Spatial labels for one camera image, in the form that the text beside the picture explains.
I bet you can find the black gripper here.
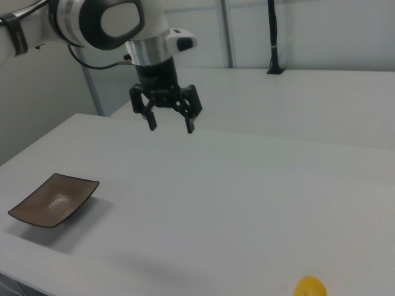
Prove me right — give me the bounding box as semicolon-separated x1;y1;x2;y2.
128;57;204;134

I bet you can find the yellow potato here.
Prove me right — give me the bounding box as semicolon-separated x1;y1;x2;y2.
293;275;327;296

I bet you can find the brown square ceramic plate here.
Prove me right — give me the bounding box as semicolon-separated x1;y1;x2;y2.
7;172;100;229

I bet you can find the black pole stand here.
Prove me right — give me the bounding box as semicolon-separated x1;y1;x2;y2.
266;0;286;75

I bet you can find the grey metal partition post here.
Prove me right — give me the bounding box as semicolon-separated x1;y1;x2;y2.
221;0;235;68
80;46;105;117

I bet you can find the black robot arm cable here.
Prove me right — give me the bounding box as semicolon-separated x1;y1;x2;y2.
67;43;136;70

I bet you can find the grey partition frame rail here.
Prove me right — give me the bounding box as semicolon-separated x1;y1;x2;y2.
231;0;293;9
163;6;223;14

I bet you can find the black strap on arm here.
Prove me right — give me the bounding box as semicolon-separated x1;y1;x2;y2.
0;13;29;58

